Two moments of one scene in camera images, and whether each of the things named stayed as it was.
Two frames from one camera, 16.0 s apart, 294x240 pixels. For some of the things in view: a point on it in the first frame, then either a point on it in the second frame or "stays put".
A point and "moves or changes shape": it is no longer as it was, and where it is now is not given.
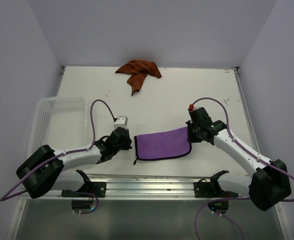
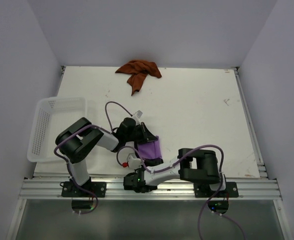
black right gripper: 190,138 -> 139,168
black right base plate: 211,189 stays put
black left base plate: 90,189 stays put
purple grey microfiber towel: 163,144 moves or changes shape
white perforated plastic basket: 61,123 stays put
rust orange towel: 139,69 stays put
